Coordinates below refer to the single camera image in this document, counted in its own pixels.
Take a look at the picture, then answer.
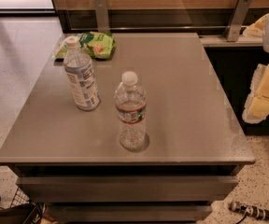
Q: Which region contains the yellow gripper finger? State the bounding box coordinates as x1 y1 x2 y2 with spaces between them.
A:
242 64 269 124
243 14 267 37

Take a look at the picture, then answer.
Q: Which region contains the clear water bottle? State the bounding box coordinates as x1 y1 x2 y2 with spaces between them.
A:
114 71 147 151

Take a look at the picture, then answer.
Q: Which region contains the green rice chip bag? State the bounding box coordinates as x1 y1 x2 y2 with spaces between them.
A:
54 32 116 60

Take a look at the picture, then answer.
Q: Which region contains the blue labelled drink bottle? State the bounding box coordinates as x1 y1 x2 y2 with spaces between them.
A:
64 35 101 111

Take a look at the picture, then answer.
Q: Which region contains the black white power strip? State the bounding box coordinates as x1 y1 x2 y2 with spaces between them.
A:
228 201 269 222

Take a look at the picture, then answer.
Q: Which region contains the upper grey drawer front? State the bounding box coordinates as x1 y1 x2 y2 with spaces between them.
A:
17 176 237 203

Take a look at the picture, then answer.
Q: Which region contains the grey drawer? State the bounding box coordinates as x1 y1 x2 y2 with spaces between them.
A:
48 205 212 223
17 176 237 203

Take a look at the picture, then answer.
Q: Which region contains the lower grey drawer front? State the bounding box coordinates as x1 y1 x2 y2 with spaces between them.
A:
48 205 212 223

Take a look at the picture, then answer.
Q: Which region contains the grey drawer cabinet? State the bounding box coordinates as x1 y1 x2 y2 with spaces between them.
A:
0 34 255 224

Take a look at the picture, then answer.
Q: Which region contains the right metal bracket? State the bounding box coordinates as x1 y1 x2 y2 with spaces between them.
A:
224 0 252 42

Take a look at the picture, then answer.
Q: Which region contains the metal bracket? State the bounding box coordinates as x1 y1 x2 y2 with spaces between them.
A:
224 0 252 42
93 0 110 33

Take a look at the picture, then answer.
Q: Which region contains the left metal bracket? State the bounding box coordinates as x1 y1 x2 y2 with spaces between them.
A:
93 0 110 33

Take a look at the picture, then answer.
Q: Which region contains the horizontal metal rail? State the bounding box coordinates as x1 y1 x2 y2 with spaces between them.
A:
66 25 248 32

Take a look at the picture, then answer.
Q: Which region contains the black wire basket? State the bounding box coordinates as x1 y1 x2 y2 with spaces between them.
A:
0 197 42 224

